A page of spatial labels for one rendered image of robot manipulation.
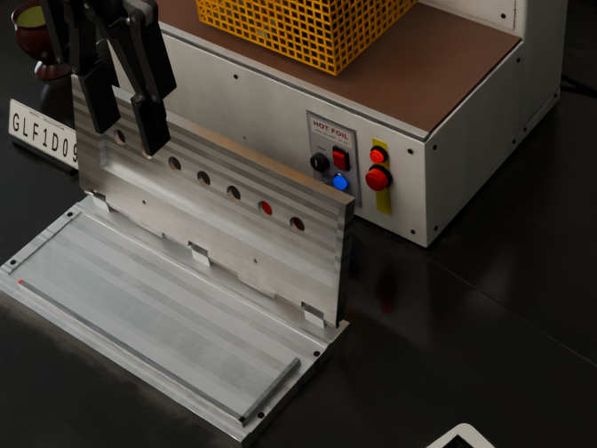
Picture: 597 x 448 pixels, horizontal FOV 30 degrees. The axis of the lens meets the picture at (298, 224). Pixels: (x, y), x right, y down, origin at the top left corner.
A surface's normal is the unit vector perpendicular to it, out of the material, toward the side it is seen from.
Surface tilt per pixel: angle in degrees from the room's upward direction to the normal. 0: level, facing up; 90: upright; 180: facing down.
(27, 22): 0
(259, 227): 76
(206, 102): 90
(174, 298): 0
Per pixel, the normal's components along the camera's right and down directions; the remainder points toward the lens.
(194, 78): -0.61, 0.61
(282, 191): -0.62, 0.43
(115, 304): -0.10, -0.69
